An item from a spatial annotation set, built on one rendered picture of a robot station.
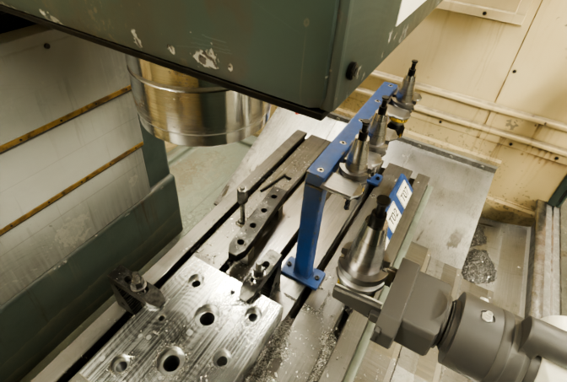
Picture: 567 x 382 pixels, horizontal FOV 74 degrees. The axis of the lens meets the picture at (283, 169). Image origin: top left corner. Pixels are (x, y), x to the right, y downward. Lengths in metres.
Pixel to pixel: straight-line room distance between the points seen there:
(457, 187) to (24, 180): 1.29
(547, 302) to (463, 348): 0.82
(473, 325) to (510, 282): 0.99
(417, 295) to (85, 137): 0.75
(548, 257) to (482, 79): 0.58
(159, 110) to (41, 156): 0.53
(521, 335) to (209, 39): 0.42
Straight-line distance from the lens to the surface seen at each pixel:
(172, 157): 1.78
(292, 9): 0.22
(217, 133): 0.40
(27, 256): 1.01
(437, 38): 1.39
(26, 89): 0.84
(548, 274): 1.36
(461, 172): 1.53
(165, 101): 0.39
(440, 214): 1.43
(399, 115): 0.97
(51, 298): 1.16
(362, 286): 0.47
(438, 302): 0.50
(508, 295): 1.43
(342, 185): 0.71
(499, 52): 1.38
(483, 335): 0.49
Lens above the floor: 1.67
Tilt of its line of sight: 39 degrees down
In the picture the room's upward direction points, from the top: 4 degrees clockwise
